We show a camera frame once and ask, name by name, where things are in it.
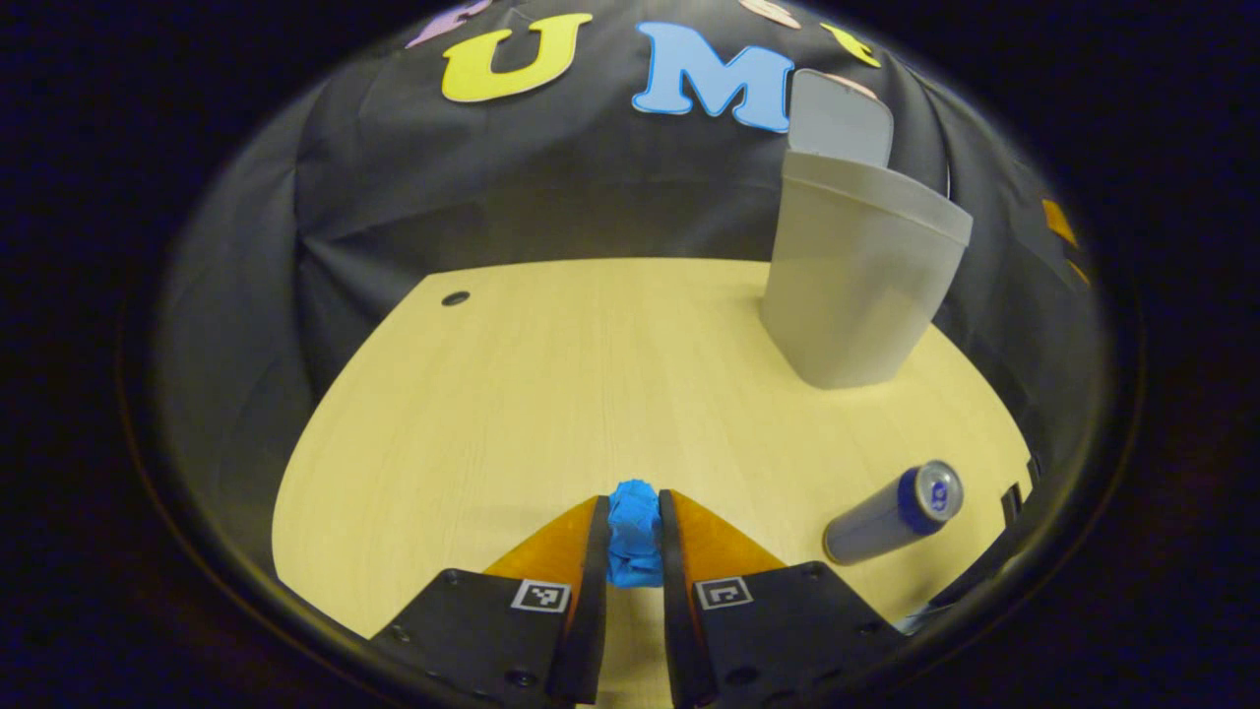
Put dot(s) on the blue paper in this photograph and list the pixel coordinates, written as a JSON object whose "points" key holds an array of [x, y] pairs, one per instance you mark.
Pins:
{"points": [[635, 532]]}

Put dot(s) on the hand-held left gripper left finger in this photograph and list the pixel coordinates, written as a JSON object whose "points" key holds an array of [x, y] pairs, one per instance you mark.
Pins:
{"points": [[594, 591]]}

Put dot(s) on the white desktop garbage bin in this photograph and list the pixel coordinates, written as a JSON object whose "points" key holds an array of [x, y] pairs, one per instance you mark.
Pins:
{"points": [[856, 286]]}

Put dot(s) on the black backdrop cloth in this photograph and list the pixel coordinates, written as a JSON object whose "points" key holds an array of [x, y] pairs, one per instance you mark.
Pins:
{"points": [[551, 187]]}

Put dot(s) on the wooden desktop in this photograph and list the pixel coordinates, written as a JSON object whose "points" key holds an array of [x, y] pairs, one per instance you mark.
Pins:
{"points": [[551, 394]]}

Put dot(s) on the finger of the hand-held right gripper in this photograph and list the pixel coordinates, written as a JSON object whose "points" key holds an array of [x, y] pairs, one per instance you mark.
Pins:
{"points": [[1079, 272], [1059, 222]]}

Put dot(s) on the silver blue pop can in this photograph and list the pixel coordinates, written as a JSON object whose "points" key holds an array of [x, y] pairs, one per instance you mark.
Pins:
{"points": [[876, 522]]}

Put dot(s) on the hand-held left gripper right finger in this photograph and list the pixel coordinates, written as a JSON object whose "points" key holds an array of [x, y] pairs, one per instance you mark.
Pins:
{"points": [[674, 591]]}

